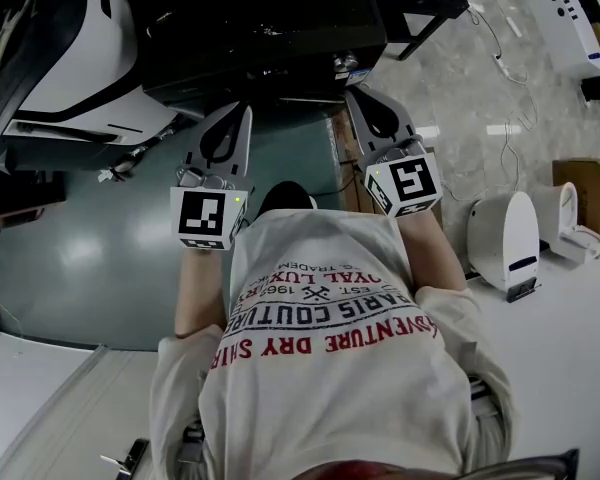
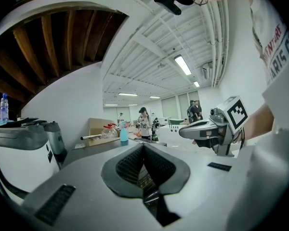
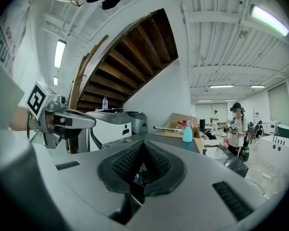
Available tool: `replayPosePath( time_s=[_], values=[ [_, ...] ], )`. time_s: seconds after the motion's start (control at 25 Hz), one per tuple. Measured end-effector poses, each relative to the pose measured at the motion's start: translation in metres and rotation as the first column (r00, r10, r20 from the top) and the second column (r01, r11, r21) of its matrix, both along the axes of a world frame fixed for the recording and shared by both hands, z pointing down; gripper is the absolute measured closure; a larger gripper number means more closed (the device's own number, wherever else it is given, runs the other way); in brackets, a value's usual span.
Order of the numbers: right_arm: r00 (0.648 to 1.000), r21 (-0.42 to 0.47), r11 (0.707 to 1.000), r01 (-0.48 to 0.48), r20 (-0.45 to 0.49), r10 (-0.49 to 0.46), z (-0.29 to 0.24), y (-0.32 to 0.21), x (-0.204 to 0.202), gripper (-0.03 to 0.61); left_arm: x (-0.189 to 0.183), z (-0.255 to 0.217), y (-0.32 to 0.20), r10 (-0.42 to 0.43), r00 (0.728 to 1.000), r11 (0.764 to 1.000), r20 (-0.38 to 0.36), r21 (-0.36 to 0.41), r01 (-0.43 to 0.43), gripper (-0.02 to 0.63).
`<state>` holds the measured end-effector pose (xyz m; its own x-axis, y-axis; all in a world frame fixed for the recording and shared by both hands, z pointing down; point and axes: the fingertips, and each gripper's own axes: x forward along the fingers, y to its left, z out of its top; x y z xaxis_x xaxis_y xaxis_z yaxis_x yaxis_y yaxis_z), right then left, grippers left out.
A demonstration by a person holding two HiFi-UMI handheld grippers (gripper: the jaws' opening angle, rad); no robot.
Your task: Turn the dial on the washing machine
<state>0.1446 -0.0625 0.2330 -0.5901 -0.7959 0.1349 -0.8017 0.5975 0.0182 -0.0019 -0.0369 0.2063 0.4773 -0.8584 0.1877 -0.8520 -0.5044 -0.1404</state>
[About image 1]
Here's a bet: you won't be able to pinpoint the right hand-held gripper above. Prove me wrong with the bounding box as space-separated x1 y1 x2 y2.
344 87 444 220

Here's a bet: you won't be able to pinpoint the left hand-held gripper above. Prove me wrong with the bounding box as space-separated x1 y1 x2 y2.
168 100 255 253

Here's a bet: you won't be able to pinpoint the person's right forearm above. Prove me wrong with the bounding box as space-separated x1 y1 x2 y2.
399 207 466 292

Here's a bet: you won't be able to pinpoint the person's left forearm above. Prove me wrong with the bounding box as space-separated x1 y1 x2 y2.
173 247 234 339

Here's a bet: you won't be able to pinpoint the large white and black machine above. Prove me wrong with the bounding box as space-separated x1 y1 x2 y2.
0 0 216 174

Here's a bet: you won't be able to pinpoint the grey plastic device housing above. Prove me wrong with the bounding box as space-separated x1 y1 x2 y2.
543 0 600 77

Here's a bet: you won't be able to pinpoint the wooden slat platform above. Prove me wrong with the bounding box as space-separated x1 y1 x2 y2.
329 102 439 214

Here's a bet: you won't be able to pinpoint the black trousers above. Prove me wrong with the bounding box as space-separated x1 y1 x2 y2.
256 180 314 218

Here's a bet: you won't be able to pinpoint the white domed robot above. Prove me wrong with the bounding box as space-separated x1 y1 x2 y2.
468 190 542 303

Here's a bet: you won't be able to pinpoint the brown cardboard box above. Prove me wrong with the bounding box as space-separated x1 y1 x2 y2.
552 157 600 237

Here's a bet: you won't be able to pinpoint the wooden shelf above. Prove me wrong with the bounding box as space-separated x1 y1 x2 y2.
0 202 49 232

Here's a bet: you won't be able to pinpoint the white rounded appliance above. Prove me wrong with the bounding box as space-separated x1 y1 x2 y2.
532 181 600 265

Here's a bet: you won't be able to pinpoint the beige fabric strip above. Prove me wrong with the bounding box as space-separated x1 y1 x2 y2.
0 0 39 97

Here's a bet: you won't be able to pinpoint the white printed shirt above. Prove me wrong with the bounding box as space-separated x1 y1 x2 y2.
149 208 516 480

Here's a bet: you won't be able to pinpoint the white door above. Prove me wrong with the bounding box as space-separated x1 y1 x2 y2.
0 330 181 480

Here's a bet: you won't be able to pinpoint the long white floor cable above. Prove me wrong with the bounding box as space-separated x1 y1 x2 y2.
444 7 541 204

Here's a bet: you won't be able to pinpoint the black wired equipment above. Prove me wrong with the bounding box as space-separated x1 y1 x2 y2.
0 167 67 219

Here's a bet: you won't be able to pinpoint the grey harness strap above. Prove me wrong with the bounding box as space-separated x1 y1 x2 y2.
467 377 501 419
179 420 206 464

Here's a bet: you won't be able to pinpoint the dark head mount rim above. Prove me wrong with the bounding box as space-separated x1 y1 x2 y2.
454 447 581 480

